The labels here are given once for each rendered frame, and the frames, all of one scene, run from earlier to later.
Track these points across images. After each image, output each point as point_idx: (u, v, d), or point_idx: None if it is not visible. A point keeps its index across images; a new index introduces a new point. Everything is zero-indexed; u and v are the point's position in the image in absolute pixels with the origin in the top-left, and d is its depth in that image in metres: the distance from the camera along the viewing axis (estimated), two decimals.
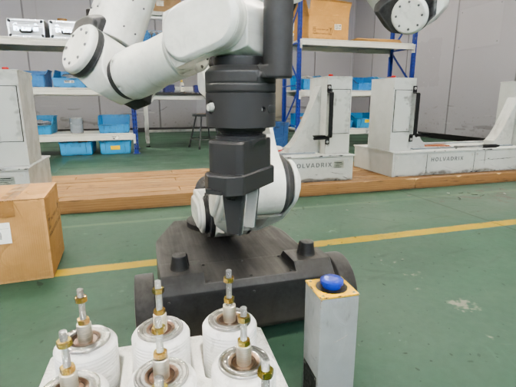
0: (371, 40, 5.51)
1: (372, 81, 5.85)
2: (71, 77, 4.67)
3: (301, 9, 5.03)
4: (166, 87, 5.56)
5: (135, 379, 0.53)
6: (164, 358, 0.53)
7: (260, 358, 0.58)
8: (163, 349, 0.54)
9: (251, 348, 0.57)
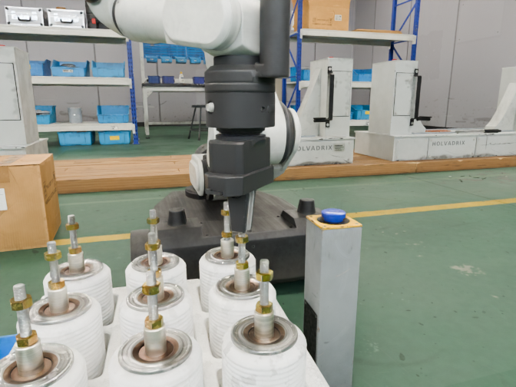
0: (372, 31, 5.48)
1: (372, 72, 5.82)
2: (71, 67, 4.65)
3: None
4: (165, 79, 5.54)
5: (128, 299, 0.51)
6: (158, 276, 0.51)
7: (259, 283, 0.55)
8: (158, 269, 0.51)
9: (249, 272, 0.54)
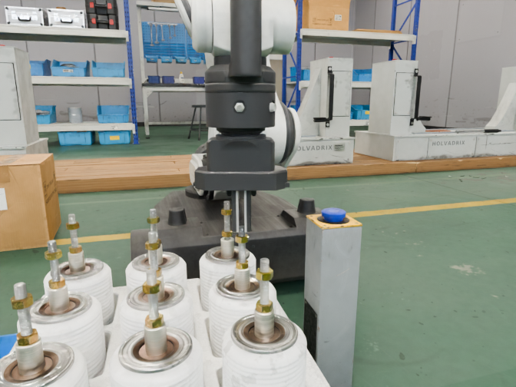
0: (372, 31, 5.48)
1: (372, 72, 5.82)
2: (71, 67, 4.65)
3: None
4: (165, 79, 5.54)
5: (128, 298, 0.51)
6: (159, 276, 0.51)
7: (231, 292, 0.53)
8: (158, 268, 0.51)
9: (236, 274, 0.53)
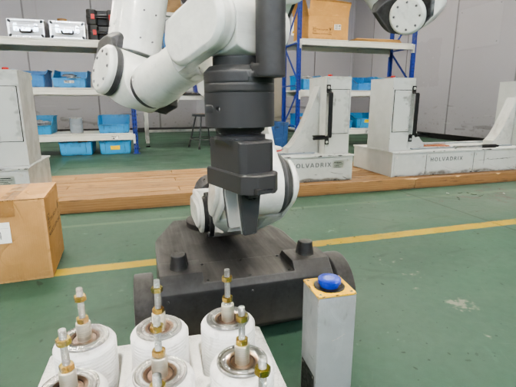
0: (371, 40, 5.51)
1: (371, 81, 5.85)
2: (71, 77, 4.68)
3: (301, 9, 5.03)
4: None
5: (133, 377, 0.54)
6: (163, 356, 0.54)
7: (232, 368, 0.55)
8: (162, 348, 0.54)
9: (236, 351, 0.56)
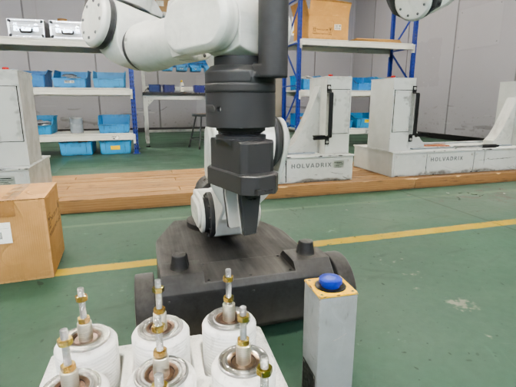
0: (371, 40, 5.51)
1: (371, 81, 5.85)
2: (71, 77, 4.68)
3: (301, 9, 5.03)
4: (166, 87, 5.57)
5: (135, 377, 0.54)
6: (164, 356, 0.54)
7: (233, 368, 0.55)
8: (163, 348, 0.54)
9: (238, 351, 0.56)
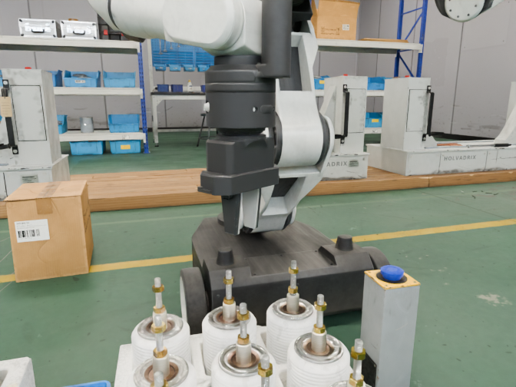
0: (378, 40, 5.53)
1: (378, 81, 5.88)
2: (82, 77, 4.70)
3: None
4: (174, 87, 5.59)
5: (220, 362, 0.56)
6: (248, 342, 0.56)
7: (311, 355, 0.58)
8: (246, 335, 0.57)
9: (315, 338, 0.59)
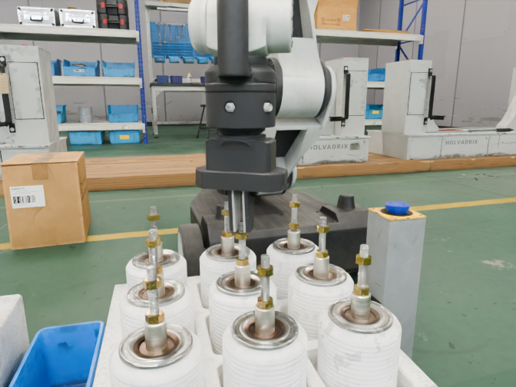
0: (379, 31, 5.51)
1: (378, 72, 5.85)
2: (81, 67, 4.67)
3: None
4: (173, 78, 5.56)
5: (218, 285, 0.53)
6: (243, 259, 0.55)
7: (313, 279, 0.55)
8: (239, 256, 0.54)
9: (317, 262, 0.56)
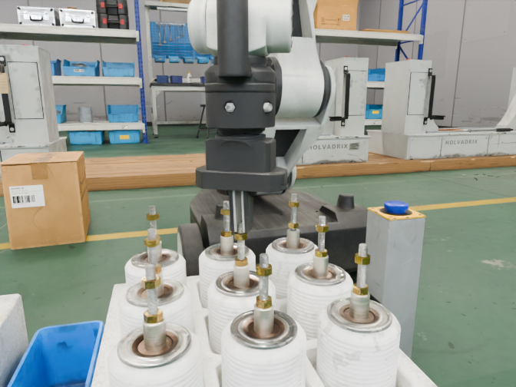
0: (379, 31, 5.51)
1: (378, 72, 5.85)
2: (81, 67, 4.67)
3: None
4: (173, 78, 5.56)
5: (218, 278, 0.55)
6: (246, 264, 0.53)
7: (312, 279, 0.55)
8: (244, 257, 0.54)
9: (316, 262, 0.56)
